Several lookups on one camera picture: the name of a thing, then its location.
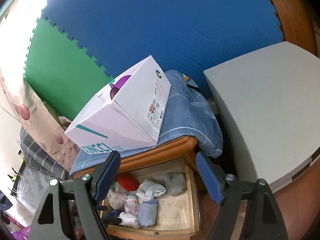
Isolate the beige underwear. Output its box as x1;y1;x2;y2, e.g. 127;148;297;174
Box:
107;182;129;210

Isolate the white patterned underwear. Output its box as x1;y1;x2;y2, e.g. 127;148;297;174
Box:
124;195;140;216

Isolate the red underwear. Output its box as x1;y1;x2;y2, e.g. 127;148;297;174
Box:
116;173;140;191

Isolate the white grey underwear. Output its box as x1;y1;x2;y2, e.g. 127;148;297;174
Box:
136;179;167;202

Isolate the plaid grey bedding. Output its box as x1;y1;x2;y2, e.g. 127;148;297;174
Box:
20;127;68;180

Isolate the wooden nightstand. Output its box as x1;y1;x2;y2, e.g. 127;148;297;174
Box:
71;135;201;240

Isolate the floral beige curtain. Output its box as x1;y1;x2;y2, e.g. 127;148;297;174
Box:
1;74;79;172

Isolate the blue checked cloth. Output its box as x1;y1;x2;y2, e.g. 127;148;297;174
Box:
69;69;224;176

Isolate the white XINCCI shoe box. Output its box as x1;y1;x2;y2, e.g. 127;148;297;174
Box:
65;56;171;154

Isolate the green foam mat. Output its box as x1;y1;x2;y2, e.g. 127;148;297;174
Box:
24;18;113;120

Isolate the blue foam mat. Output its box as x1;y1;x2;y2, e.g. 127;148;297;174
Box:
42;0;284;97

